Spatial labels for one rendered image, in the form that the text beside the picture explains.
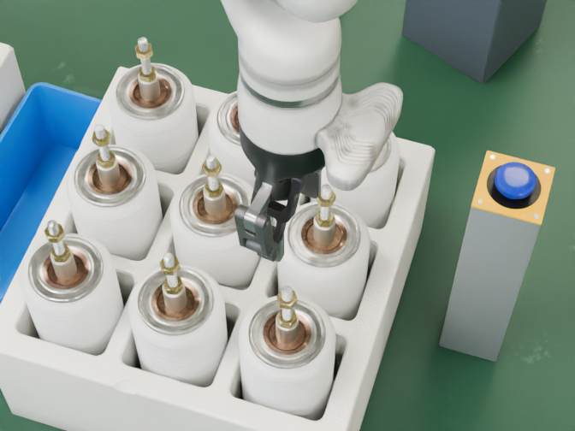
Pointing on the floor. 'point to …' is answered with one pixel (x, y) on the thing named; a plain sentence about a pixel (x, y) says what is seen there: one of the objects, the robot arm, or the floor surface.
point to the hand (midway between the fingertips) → (289, 215)
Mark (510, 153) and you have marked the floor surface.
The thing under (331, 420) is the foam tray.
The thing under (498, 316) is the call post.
